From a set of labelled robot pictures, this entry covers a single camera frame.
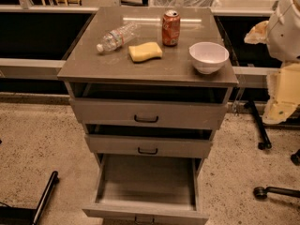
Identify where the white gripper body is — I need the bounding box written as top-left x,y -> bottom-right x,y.
262,62 -> 300,125

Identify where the grey drawer cabinet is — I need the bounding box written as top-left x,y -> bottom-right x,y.
56,6 -> 240,225

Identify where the white bowl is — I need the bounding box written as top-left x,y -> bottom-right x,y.
188,42 -> 229,74

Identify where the black chair leg left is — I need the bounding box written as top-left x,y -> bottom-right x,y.
0,171 -> 59,225

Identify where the clear plastic water bottle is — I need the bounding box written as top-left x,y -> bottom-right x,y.
97,22 -> 139,53

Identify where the orange soda can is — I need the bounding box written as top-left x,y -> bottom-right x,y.
162,9 -> 180,46

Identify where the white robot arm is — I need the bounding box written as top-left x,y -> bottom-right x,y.
244,0 -> 300,125

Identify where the grey top drawer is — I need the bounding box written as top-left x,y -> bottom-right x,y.
69,98 -> 227,129

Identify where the black chair caster leg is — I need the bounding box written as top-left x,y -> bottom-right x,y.
253,187 -> 300,200

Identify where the grey open bottom drawer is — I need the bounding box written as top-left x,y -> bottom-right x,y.
82,155 -> 208,225

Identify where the yellow sponge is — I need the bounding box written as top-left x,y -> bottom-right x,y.
128,42 -> 162,63

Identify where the grey middle drawer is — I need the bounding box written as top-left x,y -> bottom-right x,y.
85,135 -> 212,158

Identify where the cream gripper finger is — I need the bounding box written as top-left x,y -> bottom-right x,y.
244,21 -> 268,44

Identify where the black stand leg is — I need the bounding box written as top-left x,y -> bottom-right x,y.
244,100 -> 272,150

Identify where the wire basket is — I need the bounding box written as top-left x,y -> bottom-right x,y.
149,0 -> 221,8

